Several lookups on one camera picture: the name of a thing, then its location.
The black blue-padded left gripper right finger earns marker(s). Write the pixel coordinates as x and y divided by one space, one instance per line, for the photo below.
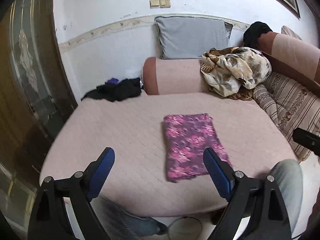
261 199

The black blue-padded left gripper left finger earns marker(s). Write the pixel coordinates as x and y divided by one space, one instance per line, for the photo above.
49 218

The purple pink floral cloth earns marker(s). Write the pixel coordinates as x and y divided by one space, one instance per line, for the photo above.
186 138

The black clothes pile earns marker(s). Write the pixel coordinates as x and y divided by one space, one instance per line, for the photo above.
111 91

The person's jeans leg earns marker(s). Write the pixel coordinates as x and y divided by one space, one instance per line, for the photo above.
289 177

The striped floral cushion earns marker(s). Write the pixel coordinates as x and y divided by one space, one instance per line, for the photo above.
289 105

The pink brown long bolster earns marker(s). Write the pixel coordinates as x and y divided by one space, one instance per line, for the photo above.
293 58

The cream leaf-print crumpled cloth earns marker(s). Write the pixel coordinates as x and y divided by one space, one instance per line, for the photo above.
235 71

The black garment on bolster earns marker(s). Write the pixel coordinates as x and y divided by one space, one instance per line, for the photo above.
252 34

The dark wooden glass door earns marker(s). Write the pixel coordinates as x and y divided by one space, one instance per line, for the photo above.
36 101

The pink brown bolster cushion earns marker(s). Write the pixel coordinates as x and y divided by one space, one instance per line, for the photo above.
183 76

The grey pillow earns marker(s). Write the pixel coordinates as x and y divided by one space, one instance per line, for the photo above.
189 37

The beige wall switch plate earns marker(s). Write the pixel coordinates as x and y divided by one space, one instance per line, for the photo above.
160 3

